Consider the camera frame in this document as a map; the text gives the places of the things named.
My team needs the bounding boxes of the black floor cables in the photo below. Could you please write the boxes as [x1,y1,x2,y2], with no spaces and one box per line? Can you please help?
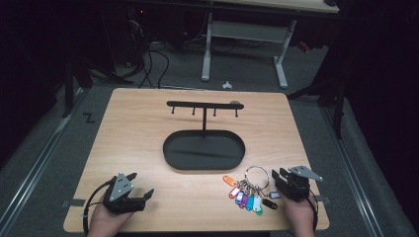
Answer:
[137,40,171,89]

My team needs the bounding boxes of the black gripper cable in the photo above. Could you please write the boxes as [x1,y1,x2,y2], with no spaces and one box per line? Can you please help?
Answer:
[82,180,117,237]
[307,194,319,232]

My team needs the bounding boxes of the metal floor rail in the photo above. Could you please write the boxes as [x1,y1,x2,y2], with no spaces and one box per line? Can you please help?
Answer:
[320,107,384,237]
[0,88,87,228]

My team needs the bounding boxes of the person's left hand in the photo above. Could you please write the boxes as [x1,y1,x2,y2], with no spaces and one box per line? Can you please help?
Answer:
[86,203,133,237]

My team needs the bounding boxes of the key ring with coloured tags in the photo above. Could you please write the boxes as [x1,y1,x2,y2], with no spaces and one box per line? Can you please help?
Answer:
[221,165,282,217]

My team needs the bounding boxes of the dark computer tower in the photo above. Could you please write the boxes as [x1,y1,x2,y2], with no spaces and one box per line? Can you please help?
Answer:
[126,6,146,68]

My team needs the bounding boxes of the person's right hand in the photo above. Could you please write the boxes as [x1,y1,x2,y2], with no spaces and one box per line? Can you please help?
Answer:
[280,196,316,237]

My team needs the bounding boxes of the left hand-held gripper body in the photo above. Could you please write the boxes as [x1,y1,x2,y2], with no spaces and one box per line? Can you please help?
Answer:
[102,171,146,215]

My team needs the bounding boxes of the white desk with metal legs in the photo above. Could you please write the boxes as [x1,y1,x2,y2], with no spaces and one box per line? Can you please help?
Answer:
[201,0,340,90]

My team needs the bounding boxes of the black tripod stand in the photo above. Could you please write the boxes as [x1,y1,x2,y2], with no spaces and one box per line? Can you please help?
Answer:
[61,55,133,119]
[286,73,348,140]

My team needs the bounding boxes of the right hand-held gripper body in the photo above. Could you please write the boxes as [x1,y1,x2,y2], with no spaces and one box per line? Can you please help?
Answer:
[275,165,324,202]

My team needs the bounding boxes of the black key stand with tray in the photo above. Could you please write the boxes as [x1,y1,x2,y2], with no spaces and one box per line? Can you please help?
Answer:
[162,100,246,172]

